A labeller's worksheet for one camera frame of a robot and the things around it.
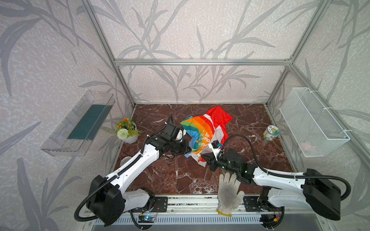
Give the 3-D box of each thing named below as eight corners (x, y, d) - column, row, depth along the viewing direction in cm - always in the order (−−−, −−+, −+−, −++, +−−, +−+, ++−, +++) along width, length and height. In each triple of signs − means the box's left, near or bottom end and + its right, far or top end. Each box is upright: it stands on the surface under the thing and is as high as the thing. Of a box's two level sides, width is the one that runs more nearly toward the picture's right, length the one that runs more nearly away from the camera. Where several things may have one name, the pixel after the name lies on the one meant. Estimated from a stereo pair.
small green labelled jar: (264, 141, 100) (269, 134, 93) (261, 132, 105) (266, 125, 98) (275, 141, 100) (281, 134, 93) (271, 132, 105) (276, 125, 98)
